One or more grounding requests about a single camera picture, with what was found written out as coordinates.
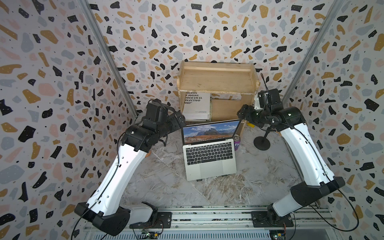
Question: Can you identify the silver laptop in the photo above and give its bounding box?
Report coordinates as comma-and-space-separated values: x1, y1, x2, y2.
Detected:
182, 120, 241, 181

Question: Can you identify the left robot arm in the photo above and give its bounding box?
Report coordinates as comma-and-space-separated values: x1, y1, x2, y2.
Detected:
75, 99, 186, 236

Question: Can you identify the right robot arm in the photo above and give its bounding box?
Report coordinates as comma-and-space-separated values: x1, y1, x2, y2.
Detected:
237, 105, 346, 221

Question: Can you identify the small yellow object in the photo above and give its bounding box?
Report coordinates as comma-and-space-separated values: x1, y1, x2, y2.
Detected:
247, 122, 255, 128

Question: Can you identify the white book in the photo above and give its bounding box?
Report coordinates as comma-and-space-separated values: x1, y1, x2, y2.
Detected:
183, 92, 211, 122

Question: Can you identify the purple soda can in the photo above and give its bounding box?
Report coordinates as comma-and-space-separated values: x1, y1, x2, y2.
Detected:
233, 134, 241, 151

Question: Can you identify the wooden shelf unit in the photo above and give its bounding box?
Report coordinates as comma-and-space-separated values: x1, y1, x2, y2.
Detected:
177, 62, 260, 122

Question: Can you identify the black microphone on stand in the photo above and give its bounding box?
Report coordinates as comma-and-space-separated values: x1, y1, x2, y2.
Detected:
254, 128, 272, 151

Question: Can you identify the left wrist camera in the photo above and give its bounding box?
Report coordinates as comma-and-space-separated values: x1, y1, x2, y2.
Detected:
146, 99, 168, 122

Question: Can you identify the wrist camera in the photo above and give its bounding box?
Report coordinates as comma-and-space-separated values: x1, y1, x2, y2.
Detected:
146, 99, 168, 122
255, 89, 284, 113

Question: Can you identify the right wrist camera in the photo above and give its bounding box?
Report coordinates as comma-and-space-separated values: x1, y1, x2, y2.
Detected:
255, 89, 284, 113

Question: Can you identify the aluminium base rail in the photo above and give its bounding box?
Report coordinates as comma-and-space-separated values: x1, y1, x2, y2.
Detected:
84, 206, 342, 240

